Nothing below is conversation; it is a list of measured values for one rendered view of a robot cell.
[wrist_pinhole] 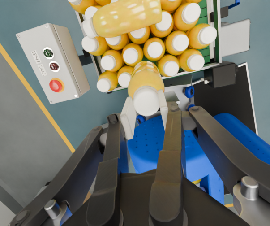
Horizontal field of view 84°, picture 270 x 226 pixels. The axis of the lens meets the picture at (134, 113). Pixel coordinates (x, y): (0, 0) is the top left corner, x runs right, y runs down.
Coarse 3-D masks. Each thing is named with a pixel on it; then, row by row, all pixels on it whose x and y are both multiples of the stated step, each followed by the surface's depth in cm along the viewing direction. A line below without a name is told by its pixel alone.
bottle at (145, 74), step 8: (144, 64) 31; (152, 64) 33; (136, 72) 27; (144, 72) 25; (152, 72) 25; (136, 80) 24; (144, 80) 23; (152, 80) 23; (160, 80) 25; (128, 88) 26; (136, 88) 23; (152, 88) 23; (160, 88) 24
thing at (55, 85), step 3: (51, 81) 42; (54, 81) 42; (57, 81) 42; (51, 84) 43; (54, 84) 42; (57, 84) 42; (60, 84) 43; (51, 87) 43; (54, 87) 43; (57, 87) 43; (60, 87) 43; (54, 90) 43; (57, 90) 43; (60, 90) 43
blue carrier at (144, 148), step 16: (144, 128) 54; (160, 128) 51; (128, 144) 48; (144, 144) 45; (160, 144) 43; (192, 144) 40; (144, 160) 39; (192, 160) 35; (208, 160) 36; (192, 176) 36; (208, 176) 39; (208, 192) 66
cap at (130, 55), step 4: (124, 52) 41; (128, 52) 41; (132, 52) 41; (136, 52) 40; (124, 56) 41; (128, 56) 41; (132, 56) 41; (136, 56) 41; (124, 60) 41; (128, 60) 41; (132, 60) 41
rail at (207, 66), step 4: (208, 64) 52; (212, 64) 50; (216, 64) 49; (204, 68) 50; (180, 72) 51; (184, 72) 51; (188, 72) 51; (172, 76) 52; (116, 88) 55; (120, 88) 55
